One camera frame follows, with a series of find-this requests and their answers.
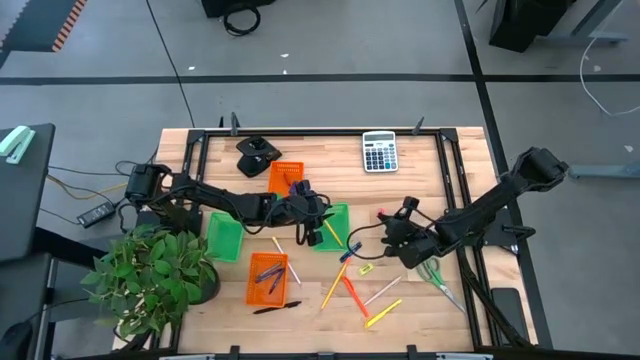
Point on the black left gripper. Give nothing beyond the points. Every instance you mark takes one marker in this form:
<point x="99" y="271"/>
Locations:
<point x="302" y="210"/>

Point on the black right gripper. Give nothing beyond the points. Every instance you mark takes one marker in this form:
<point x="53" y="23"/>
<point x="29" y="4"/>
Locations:
<point x="419" y="250"/>

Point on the plain yellow pencil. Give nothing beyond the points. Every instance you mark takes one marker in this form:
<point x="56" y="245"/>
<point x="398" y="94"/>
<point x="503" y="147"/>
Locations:
<point x="334" y="233"/>

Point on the pink eraser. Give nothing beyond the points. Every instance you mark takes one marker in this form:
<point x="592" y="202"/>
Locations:
<point x="381" y="213"/>

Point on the green plastic basket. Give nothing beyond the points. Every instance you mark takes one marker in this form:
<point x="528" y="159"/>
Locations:
<point x="340" y="237"/>
<point x="226" y="237"/>

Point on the purple eraser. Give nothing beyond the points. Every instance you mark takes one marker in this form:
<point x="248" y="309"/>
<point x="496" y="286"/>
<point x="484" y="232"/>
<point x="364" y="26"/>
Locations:
<point x="294" y="188"/>

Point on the pink white pen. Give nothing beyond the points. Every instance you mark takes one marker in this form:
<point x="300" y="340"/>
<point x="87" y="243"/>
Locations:
<point x="382" y="291"/>

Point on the white pencil yellow eraser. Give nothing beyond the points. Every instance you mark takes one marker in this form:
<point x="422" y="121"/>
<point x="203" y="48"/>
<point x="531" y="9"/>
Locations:
<point x="287" y="261"/>

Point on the orange highlighter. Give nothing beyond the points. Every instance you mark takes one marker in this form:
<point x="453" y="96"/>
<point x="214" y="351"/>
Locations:
<point x="356" y="297"/>

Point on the yellow pencil orange cap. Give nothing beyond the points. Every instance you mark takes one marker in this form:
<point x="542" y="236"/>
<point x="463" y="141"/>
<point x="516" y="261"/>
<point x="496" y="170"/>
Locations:
<point x="334" y="286"/>

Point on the yellow highlighter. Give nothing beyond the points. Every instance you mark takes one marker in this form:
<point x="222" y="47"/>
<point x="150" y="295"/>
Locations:
<point x="382" y="314"/>

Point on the black pen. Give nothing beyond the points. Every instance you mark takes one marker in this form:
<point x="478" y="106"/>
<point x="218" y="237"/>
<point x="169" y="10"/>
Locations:
<point x="276" y="307"/>

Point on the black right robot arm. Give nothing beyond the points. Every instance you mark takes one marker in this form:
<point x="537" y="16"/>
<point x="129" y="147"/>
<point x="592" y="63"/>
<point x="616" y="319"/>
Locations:
<point x="500" y="200"/>

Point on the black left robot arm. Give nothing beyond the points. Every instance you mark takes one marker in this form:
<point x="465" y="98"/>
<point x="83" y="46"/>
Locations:
<point x="215" y="197"/>

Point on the red eraser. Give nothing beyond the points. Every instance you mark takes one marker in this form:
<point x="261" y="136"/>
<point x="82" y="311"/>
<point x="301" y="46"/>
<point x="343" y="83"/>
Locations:
<point x="287" y="179"/>

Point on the orange plastic basket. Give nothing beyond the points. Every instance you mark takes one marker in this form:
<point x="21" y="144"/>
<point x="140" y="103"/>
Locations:
<point x="260" y="295"/>
<point x="285" y="172"/>

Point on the white desk calculator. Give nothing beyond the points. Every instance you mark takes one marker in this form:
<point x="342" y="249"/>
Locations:
<point x="380" y="152"/>

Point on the black plant pot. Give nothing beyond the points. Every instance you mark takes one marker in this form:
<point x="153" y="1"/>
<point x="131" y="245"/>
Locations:
<point x="212" y="287"/>

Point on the black flat pad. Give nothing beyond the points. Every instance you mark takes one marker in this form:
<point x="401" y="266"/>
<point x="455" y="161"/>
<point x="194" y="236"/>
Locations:
<point x="510" y="312"/>

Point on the green leafy plant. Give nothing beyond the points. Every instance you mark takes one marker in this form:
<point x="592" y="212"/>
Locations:
<point x="150" y="270"/>

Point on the grey desk foot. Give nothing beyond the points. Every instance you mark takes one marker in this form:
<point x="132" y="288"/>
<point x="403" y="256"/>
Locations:
<point x="605" y="171"/>

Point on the black equipment box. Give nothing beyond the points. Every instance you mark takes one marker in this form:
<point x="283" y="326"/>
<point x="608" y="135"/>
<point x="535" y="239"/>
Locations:
<point x="235" y="6"/>

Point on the black power adapter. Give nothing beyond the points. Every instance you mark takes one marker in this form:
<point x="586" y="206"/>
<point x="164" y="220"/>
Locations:
<point x="95" y="215"/>

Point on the black floor box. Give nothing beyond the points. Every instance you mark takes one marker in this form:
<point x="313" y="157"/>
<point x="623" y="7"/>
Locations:
<point x="525" y="22"/>

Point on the grey desk leg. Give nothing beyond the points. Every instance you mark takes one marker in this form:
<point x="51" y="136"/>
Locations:
<point x="590" y="36"/>

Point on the black side table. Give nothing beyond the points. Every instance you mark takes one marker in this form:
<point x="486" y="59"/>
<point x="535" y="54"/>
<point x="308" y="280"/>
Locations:
<point x="25" y="200"/>

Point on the mint green stapler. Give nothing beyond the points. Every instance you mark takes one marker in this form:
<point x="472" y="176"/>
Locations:
<point x="16" y="144"/>

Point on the black computer mouse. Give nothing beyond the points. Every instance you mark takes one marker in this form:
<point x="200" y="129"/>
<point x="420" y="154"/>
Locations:
<point x="12" y="345"/>

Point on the black mat orange striped edge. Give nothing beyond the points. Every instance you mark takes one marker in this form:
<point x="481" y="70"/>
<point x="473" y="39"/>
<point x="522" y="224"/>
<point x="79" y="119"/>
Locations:
<point x="35" y="25"/>

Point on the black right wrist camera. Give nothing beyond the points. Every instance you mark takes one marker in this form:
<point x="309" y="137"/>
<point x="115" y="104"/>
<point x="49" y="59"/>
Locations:
<point x="410" y="202"/>

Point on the black metal table frame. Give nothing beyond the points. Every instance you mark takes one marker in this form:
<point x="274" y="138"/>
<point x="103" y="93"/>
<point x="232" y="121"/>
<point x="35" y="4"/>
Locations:
<point x="325" y="133"/>

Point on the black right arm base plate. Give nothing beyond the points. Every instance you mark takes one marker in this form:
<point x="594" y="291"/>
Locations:
<point x="505" y="237"/>

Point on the black frame clamp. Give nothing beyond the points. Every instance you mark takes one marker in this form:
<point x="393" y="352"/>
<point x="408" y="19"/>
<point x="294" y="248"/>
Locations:
<point x="417" y="127"/>
<point x="234" y="125"/>
<point x="234" y="352"/>
<point x="412" y="352"/>

